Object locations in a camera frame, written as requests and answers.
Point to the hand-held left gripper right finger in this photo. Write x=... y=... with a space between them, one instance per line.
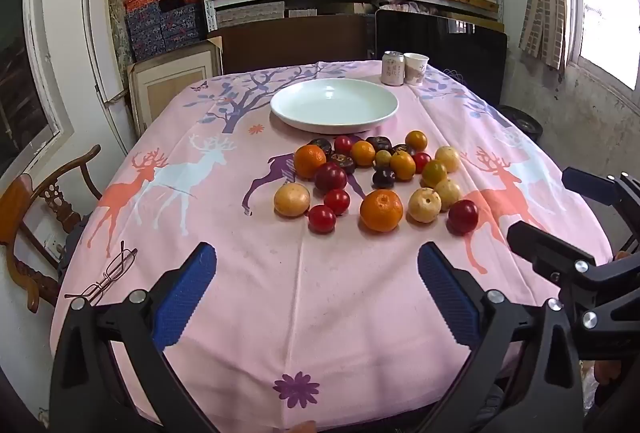
x=447 y=298

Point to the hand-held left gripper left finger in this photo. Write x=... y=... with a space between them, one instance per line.
x=185 y=298

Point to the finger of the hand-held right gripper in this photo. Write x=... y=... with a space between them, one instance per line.
x=592 y=185
x=545 y=248

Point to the dark red plum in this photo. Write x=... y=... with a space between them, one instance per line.
x=462 y=216
x=330 y=177

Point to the greenish orange mandarin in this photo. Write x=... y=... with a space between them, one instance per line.
x=434 y=173

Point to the red cherry tomato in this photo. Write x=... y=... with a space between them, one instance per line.
x=422 y=162
x=343 y=144
x=337 y=201
x=321 y=218

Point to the small yellow round fruit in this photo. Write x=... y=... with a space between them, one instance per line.
x=383 y=159

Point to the white plate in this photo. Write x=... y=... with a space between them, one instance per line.
x=334 y=105

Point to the person's right hand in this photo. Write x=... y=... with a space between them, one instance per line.
x=607 y=370

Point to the eyeglasses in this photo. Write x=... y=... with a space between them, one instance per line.
x=120 y=263

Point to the black round pot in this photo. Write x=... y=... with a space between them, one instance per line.
x=522 y=123

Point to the pink printed tablecloth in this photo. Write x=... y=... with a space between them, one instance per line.
x=300 y=288

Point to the bright window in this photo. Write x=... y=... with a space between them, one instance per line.
x=605 y=23

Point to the wooden chair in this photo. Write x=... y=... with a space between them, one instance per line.
x=15 y=208

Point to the black glass panel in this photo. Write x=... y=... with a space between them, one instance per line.
x=450 y=48

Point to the paper cup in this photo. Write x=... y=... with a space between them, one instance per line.
x=416 y=69

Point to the white framed panel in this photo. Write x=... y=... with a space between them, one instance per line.
x=170 y=83

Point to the beverage can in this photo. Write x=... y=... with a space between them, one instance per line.
x=393 y=68

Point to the white board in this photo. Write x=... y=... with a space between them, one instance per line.
x=97 y=63

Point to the pink bundled cloth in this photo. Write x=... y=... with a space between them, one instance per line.
x=405 y=7

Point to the stack of blue floral boxes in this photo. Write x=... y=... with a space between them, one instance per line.
x=160 y=28

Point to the brown wooden board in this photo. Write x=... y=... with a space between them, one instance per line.
x=300 y=43

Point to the marble slab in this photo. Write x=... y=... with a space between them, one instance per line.
x=117 y=23

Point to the dark window with white frame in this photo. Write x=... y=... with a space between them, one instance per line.
x=20 y=78

